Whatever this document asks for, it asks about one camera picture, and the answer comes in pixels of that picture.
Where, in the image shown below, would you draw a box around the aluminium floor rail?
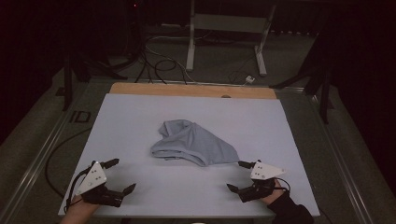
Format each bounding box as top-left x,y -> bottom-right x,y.
0,90 -> 94,224
276,87 -> 372,224

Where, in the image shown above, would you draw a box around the person's right hand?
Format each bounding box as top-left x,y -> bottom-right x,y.
261,179 -> 286,205

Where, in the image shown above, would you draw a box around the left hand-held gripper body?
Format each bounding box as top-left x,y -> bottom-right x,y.
75,161 -> 124,208

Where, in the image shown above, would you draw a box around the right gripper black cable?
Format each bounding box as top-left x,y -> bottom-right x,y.
274,176 -> 292,194

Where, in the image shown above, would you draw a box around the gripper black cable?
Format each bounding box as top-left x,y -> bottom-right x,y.
274,176 -> 292,194
64,161 -> 97,215

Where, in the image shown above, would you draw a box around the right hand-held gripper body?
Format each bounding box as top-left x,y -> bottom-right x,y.
237,160 -> 288,203

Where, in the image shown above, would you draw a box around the black looped floor cable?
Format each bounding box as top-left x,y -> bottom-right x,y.
134,46 -> 188,86

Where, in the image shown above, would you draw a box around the white board table cover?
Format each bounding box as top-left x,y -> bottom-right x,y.
58,92 -> 321,218

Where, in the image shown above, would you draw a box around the long black floor cable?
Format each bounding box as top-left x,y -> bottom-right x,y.
44,126 -> 93,199

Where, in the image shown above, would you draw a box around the grey metal frame stand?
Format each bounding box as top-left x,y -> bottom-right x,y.
185,0 -> 278,77

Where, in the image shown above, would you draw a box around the black tripod stand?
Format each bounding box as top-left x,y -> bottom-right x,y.
60,46 -> 129,112
269,27 -> 335,125

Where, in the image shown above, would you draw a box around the white floor cable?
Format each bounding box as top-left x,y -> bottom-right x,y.
144,35 -> 250,87

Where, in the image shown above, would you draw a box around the person's left hand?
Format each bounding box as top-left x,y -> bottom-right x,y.
60,194 -> 101,224

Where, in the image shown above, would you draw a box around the light grey tank top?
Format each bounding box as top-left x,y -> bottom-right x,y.
149,119 -> 241,168

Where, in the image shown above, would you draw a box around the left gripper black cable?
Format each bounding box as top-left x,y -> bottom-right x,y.
64,161 -> 97,215

